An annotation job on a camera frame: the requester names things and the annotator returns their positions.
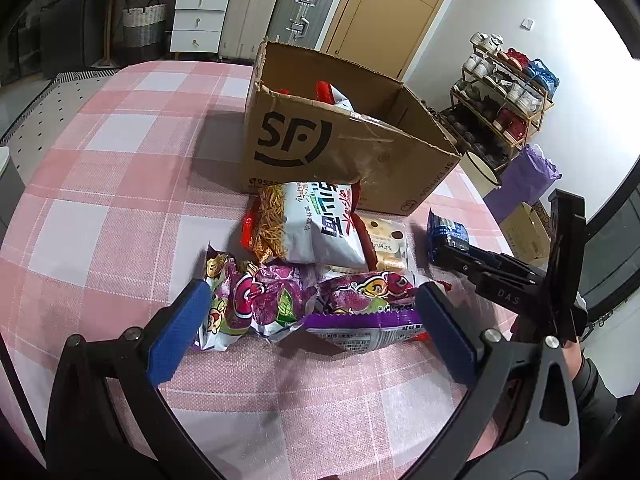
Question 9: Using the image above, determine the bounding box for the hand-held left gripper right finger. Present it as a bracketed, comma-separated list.
[400, 280, 581, 480]

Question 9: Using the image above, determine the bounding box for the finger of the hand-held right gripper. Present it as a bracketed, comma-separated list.
[436, 246, 528, 307]
[467, 244, 547, 280]

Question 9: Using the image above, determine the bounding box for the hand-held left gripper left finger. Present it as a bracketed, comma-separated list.
[45, 279, 226, 480]

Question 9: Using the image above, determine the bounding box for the blue snack packet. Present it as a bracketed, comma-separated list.
[426, 208, 472, 264]

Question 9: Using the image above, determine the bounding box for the purple cartoon snack packet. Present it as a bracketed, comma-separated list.
[300, 267, 432, 354]
[192, 244, 322, 354]

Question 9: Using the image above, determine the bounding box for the beige cake packet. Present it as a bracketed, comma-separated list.
[359, 215, 417, 274]

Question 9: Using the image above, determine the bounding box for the white noodle snack packet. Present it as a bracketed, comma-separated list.
[242, 181, 372, 267]

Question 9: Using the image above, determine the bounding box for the brown cardboard box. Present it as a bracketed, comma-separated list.
[240, 40, 462, 217]

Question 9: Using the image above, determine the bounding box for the red white snack packet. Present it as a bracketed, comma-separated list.
[315, 80, 357, 113]

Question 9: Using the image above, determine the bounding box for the person's right forearm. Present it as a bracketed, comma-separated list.
[560, 341, 640, 463]

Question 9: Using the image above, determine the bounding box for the open cardboard floor box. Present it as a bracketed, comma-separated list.
[500, 202, 554, 262]

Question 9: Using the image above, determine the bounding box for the purple bag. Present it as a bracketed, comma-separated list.
[482, 143, 562, 222]

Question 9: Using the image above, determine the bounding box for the cream bucket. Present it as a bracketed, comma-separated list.
[459, 150, 502, 192]

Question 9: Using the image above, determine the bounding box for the pink checkered tablecloth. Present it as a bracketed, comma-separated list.
[0, 57, 526, 480]

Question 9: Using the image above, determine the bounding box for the wooden shoe rack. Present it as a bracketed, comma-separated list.
[450, 31, 559, 172]

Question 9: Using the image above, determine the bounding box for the grey side cabinet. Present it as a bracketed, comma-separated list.
[0, 146, 27, 227]

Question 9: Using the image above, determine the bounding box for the white dotted rug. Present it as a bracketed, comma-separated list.
[0, 71, 119, 172]

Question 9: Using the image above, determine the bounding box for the wooden door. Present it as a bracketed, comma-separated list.
[320, 0, 464, 81]

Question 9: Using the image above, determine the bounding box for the woven laundry basket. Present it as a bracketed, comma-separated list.
[121, 2, 167, 52]

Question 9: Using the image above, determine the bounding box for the white drawer desk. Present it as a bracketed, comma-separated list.
[97, 0, 237, 61]

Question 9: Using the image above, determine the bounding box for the silver suitcase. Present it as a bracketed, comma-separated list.
[270, 0, 337, 54]

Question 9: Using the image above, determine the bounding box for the beige suitcase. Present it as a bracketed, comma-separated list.
[220, 0, 285, 61]

